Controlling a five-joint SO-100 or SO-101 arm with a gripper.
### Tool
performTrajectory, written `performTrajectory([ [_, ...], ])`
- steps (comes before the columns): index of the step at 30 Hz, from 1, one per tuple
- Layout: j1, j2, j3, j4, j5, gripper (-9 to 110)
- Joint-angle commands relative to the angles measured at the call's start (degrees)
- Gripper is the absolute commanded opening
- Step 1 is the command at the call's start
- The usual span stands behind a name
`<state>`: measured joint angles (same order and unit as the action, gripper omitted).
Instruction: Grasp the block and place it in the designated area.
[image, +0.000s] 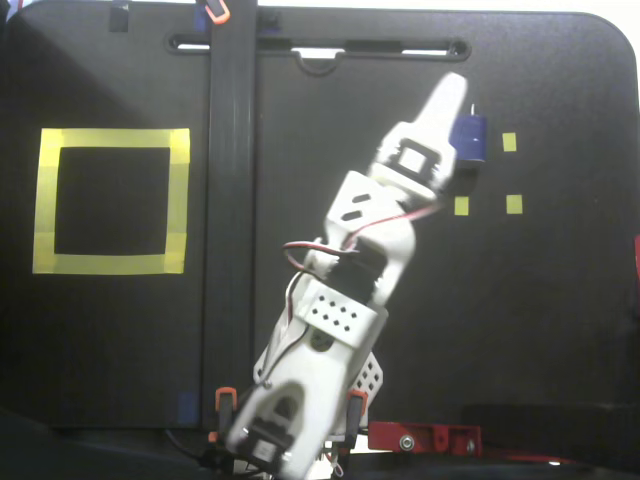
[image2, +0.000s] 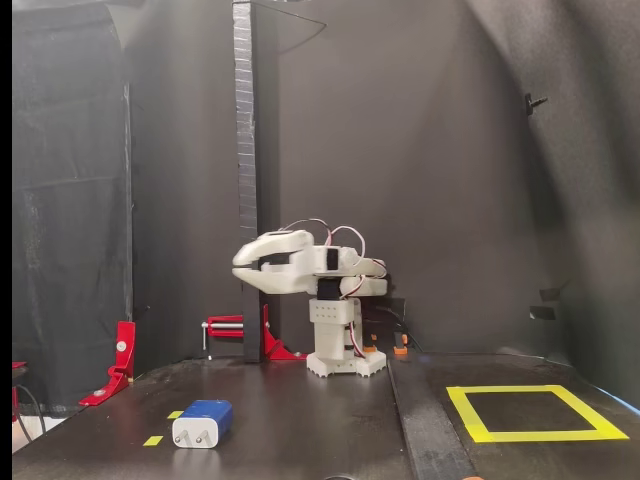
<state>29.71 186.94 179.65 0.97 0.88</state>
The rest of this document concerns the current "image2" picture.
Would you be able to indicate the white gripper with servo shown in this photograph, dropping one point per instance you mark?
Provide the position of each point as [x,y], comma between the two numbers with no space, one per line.
[286,266]

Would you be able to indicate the blue and white charger block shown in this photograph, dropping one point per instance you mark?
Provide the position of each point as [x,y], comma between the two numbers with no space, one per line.
[206,410]

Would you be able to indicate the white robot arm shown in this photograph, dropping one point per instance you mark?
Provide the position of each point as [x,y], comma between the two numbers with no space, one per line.
[330,340]

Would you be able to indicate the red metal corner clamp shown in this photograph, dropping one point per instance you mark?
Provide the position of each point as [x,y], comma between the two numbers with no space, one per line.
[125,350]
[277,350]

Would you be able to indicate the orange and black spring clamp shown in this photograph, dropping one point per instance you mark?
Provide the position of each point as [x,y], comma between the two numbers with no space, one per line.
[370,349]
[400,350]

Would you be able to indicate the small yellow tape marker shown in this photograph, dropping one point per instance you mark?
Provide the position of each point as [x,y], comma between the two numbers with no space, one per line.
[174,414]
[153,441]

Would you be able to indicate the black fabric curtain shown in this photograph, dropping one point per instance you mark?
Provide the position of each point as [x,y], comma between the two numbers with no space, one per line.
[70,200]

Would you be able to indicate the long black flat strip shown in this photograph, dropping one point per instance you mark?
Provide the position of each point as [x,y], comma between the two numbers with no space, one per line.
[425,430]

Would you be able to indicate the red clamp piece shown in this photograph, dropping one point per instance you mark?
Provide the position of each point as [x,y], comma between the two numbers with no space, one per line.
[18,365]

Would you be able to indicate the yellow tape square outline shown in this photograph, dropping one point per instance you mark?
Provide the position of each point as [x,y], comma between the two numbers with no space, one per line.
[550,435]

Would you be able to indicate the small black wall clip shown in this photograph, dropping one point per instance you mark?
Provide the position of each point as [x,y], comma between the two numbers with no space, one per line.
[530,102]

